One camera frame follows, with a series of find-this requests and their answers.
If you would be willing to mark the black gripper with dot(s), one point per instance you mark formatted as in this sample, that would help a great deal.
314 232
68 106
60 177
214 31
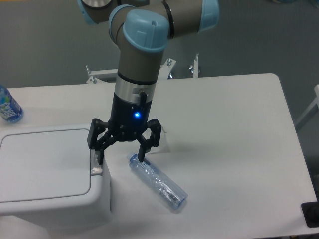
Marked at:
128 122

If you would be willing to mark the white trash can lid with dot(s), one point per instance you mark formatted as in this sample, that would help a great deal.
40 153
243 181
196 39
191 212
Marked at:
44 165

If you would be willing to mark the white plastic trash can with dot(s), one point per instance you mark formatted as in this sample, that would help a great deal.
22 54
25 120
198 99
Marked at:
87 211

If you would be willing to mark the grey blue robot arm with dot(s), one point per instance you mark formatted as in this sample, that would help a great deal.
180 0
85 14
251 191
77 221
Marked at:
141 31

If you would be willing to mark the crumpled white paper wrapper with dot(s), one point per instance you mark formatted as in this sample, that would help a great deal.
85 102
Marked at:
163 144

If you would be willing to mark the clear empty plastic bottle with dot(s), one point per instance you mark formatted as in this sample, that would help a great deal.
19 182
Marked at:
173 195

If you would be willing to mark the blue labelled water bottle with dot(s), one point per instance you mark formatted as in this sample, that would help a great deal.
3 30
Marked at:
10 110

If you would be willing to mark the black clamp at table edge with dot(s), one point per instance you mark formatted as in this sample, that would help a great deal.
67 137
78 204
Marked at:
311 213

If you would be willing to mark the white frame at right edge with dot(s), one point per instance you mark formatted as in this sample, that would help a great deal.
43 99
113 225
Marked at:
309 112

